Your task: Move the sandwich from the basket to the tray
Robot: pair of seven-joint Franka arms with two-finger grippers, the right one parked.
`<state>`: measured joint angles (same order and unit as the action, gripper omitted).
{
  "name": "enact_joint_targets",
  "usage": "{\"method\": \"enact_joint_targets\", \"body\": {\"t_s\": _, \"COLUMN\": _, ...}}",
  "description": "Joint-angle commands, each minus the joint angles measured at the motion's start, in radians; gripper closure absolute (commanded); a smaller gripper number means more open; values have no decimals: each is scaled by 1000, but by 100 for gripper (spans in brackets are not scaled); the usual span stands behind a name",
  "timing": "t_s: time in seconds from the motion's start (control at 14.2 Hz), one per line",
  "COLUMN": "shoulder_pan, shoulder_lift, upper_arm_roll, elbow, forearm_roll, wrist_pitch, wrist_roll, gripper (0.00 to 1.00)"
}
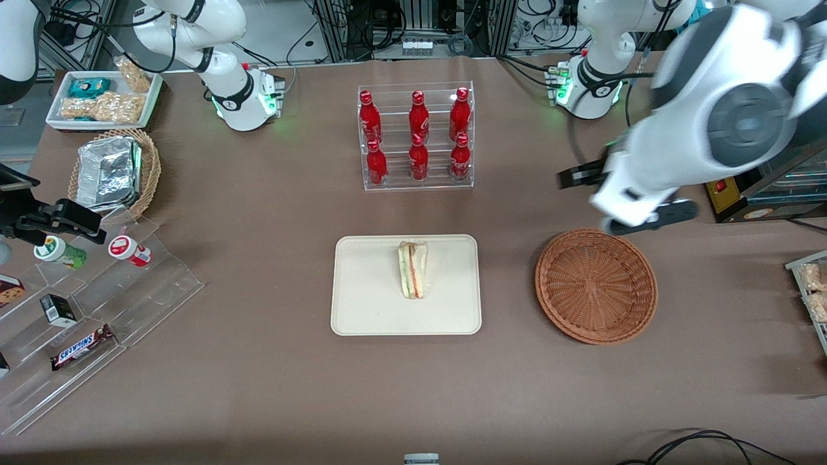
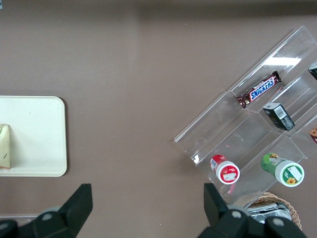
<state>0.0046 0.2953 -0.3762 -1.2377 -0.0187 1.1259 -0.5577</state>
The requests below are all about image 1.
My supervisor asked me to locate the brown cookie box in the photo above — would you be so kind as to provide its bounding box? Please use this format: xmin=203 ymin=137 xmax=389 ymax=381
xmin=0 ymin=274 xmax=26 ymax=309

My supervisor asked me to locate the black looped floor cable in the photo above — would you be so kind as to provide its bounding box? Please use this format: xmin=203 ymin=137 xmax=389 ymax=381
xmin=617 ymin=429 xmax=797 ymax=465

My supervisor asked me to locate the red cola bottle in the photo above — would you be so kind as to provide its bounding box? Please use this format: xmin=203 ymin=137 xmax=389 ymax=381
xmin=408 ymin=90 xmax=430 ymax=140
xmin=449 ymin=87 xmax=472 ymax=140
xmin=359 ymin=90 xmax=382 ymax=146
xmin=366 ymin=139 xmax=389 ymax=188
xmin=450 ymin=132 xmax=472 ymax=181
xmin=408 ymin=134 xmax=430 ymax=182

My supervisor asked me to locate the green label white cup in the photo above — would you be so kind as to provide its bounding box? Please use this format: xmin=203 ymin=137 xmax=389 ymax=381
xmin=34 ymin=235 xmax=88 ymax=271

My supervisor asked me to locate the clear bag of fried snacks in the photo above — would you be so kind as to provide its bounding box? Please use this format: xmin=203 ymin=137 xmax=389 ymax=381
xmin=114 ymin=56 xmax=153 ymax=93

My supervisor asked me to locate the red label white cup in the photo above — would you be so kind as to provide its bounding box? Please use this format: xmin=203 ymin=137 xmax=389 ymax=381
xmin=107 ymin=235 xmax=153 ymax=267

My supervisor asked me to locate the small black box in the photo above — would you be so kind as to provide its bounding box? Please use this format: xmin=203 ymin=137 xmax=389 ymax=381
xmin=39 ymin=293 xmax=78 ymax=328

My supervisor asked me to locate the tray with wrapped pastries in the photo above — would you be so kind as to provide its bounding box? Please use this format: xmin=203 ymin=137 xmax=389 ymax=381
xmin=784 ymin=250 xmax=827 ymax=357

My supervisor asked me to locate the aluminium frame rack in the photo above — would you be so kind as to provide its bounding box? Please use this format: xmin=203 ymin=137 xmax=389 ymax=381
xmin=313 ymin=0 xmax=518 ymax=62

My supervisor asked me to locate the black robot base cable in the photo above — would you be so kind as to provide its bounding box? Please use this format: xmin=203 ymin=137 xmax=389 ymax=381
xmin=496 ymin=55 xmax=558 ymax=88

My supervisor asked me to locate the white rectangular snack tray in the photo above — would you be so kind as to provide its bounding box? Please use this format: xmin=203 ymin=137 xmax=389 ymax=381
xmin=45 ymin=70 xmax=163 ymax=132

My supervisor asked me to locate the round brown wicker basket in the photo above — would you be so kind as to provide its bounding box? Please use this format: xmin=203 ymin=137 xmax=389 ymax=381
xmin=534 ymin=228 xmax=658 ymax=346

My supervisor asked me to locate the triangle sandwich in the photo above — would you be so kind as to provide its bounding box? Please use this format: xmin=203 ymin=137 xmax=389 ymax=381
xmin=397 ymin=240 xmax=429 ymax=300

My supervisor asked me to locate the black glass food warmer cabinet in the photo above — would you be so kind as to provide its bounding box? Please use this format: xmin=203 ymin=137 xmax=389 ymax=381
xmin=703 ymin=132 xmax=827 ymax=225

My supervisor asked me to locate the teal snack packet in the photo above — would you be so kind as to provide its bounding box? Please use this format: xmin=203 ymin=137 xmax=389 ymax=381
xmin=67 ymin=77 xmax=112 ymax=99

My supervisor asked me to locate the cream plastic serving tray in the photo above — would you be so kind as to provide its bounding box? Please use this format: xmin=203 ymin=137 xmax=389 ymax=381
xmin=330 ymin=234 xmax=483 ymax=336

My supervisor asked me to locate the clear bag of nut bars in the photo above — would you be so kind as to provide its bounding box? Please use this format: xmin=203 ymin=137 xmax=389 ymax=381
xmin=60 ymin=90 xmax=147 ymax=125

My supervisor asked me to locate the clear acrylic bottle rack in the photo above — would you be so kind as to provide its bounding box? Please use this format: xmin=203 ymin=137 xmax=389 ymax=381
xmin=357 ymin=81 xmax=475 ymax=192

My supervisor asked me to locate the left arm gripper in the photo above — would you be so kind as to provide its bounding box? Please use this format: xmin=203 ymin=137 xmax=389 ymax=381
xmin=558 ymin=132 xmax=700 ymax=236

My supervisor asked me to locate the oval wicker basket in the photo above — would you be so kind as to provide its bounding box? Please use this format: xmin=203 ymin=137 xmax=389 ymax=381
xmin=67 ymin=128 xmax=162 ymax=225

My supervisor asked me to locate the clear acrylic stepped display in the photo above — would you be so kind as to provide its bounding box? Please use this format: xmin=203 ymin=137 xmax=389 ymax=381
xmin=0 ymin=216 xmax=205 ymax=437

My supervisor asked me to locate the Snickers chocolate bar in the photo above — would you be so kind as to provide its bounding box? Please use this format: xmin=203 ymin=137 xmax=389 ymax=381
xmin=50 ymin=324 xmax=116 ymax=372

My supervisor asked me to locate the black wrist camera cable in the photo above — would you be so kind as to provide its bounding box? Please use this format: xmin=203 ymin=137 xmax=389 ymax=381
xmin=566 ymin=70 xmax=654 ymax=170

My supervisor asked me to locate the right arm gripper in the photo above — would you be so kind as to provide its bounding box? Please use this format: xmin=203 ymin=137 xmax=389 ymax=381
xmin=0 ymin=191 xmax=108 ymax=245

